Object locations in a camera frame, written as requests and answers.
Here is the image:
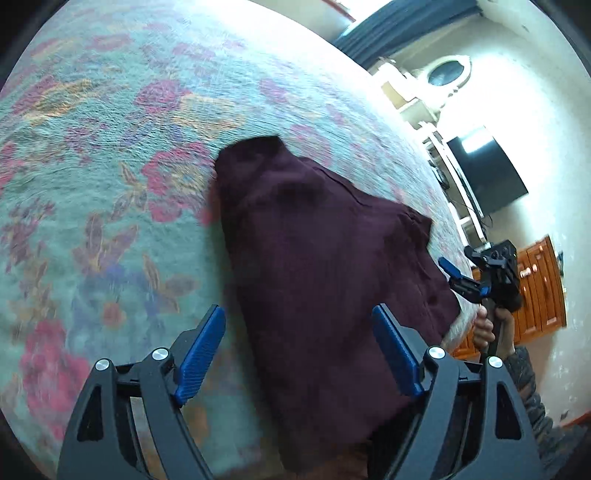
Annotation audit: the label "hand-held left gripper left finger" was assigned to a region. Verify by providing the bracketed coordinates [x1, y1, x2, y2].
[56, 305, 227, 480]

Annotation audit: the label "person's right hand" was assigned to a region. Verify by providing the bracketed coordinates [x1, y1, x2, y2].
[473, 307, 495, 361]

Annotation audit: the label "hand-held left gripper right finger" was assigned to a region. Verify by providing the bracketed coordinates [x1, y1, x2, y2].
[372, 304, 543, 480]

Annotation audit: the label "blue curtain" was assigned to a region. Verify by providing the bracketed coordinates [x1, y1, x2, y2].
[332, 0, 481, 70]

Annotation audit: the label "white dresser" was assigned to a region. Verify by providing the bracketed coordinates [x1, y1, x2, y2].
[369, 58, 462, 132]

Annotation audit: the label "black flat television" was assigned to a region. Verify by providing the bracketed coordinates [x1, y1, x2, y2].
[445, 126, 529, 215]

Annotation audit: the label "maroon pants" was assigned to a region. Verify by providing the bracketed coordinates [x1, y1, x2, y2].
[215, 135, 460, 474]

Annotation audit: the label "floral bedspread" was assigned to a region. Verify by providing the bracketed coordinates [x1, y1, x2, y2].
[0, 0, 481, 480]

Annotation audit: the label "white television stand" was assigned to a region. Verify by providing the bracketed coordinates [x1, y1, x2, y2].
[422, 129, 490, 245]

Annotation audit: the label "oval dresser mirror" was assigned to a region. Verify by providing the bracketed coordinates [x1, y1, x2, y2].
[422, 54, 472, 88]

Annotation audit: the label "orange wooden cabinet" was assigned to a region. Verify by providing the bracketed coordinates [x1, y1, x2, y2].
[452, 235, 568, 361]

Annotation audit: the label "person's right forearm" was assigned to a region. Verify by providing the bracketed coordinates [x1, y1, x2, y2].
[492, 310, 555, 462]

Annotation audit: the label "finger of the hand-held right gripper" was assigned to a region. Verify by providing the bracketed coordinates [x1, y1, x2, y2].
[438, 257, 490, 303]
[464, 246, 491, 273]

